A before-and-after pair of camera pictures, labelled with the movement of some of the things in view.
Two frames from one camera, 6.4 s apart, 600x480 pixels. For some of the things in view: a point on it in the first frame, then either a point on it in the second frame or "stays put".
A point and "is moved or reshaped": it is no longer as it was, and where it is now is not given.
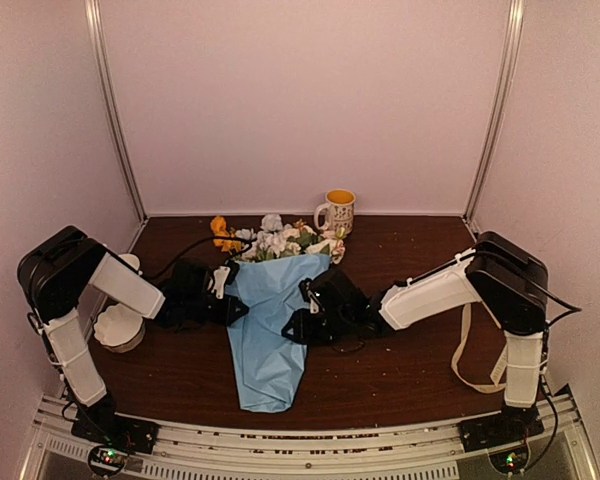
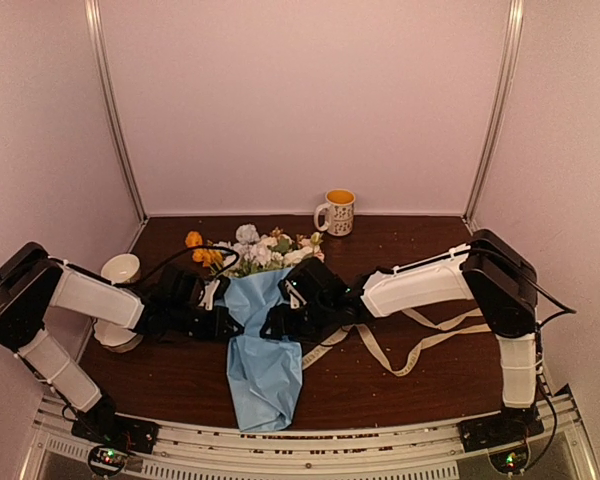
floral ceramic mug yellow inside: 339,205 stays put
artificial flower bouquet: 273,241 is moved or reshaped
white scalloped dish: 119,329 stays put
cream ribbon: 500,372 -> 385,363
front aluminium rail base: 425,451 stays put
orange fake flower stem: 218,227 -> 208,257
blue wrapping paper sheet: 269,366 is moved or reshaped
